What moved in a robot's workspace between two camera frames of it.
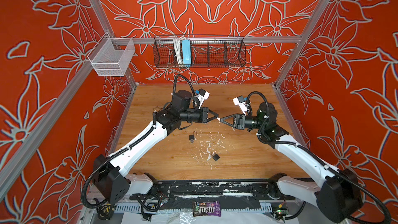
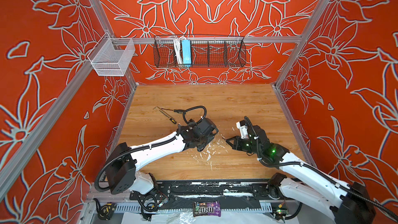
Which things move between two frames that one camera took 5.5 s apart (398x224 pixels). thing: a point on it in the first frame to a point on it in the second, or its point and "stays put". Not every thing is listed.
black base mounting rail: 166,190 stays put
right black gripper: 240,121 to 237,142
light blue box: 186,53 stays put
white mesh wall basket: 112,56 stays put
